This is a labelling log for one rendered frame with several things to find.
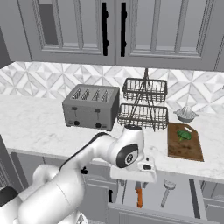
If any grey open drawer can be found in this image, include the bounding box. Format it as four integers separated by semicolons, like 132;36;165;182
107;174;205;224

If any dark wire two-tier basket stand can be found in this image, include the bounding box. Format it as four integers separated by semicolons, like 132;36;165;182
117;68;170;132

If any grey citrus juicer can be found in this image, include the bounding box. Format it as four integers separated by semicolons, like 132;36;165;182
173;105;200;123

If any grey base drawer stack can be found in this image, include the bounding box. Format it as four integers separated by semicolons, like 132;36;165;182
200;179;224;224

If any grey wall cupboard door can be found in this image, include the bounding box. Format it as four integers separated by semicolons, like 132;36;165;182
115;0;224;72
17;0;117;67

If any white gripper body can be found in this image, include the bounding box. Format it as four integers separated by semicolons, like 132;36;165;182
109;164;158;184

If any black cupboard door handle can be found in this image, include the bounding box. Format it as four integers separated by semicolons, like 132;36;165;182
120;2;128;58
101;2;109;57

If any brown wooden cutting board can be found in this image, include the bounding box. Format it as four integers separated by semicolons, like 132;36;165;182
167;122;205;163

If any green broccoli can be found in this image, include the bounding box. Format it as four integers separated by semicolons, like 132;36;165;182
177;129;193;142

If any grey base cupboard door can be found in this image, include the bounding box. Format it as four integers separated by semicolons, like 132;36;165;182
78;174;118;224

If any grey four-slot toaster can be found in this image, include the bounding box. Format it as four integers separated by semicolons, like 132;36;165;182
61;84;121;131

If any grey side wall cupboard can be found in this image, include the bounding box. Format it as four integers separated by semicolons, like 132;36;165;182
0;0;32;68

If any short black base cupboard handle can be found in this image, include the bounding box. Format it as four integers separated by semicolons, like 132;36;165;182
108;189;115;204

